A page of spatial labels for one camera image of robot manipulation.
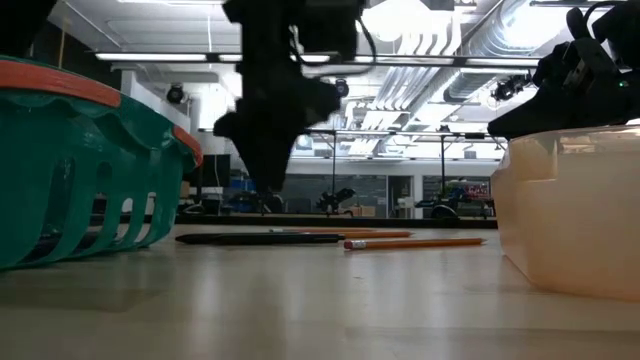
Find overhead light bar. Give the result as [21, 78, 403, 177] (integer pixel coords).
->
[94, 51, 541, 70]

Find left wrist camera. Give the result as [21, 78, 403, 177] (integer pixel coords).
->
[298, 0, 369, 64]

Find black monitor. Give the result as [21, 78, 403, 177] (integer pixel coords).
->
[199, 153, 232, 189]

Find white ribbed ceiling ducts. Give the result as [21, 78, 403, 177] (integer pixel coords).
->
[344, 14, 466, 156]

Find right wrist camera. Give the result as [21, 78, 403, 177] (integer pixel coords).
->
[563, 37, 621, 94]

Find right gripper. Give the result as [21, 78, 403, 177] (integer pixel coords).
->
[487, 42, 640, 141]

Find green plastic basket orange rim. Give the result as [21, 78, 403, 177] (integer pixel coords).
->
[0, 56, 204, 272]

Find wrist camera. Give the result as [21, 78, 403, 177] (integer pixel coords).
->
[298, 0, 369, 64]
[563, 37, 621, 94]

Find distant black station frame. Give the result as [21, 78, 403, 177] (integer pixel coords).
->
[199, 127, 526, 217]

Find black aluminium table frame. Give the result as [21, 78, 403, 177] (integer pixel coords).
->
[174, 213, 499, 230]

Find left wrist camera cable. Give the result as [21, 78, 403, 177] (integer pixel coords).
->
[357, 17, 379, 77]

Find translucent orange plastic tray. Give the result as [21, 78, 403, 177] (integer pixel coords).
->
[490, 124, 640, 303]

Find black hanging camera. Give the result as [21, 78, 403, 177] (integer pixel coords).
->
[491, 73, 534, 103]

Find silver ventilation duct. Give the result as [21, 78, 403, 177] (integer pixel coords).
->
[442, 0, 581, 104]

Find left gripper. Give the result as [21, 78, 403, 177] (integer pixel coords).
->
[213, 19, 342, 194]

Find black pen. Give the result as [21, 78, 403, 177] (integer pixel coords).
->
[174, 231, 347, 247]

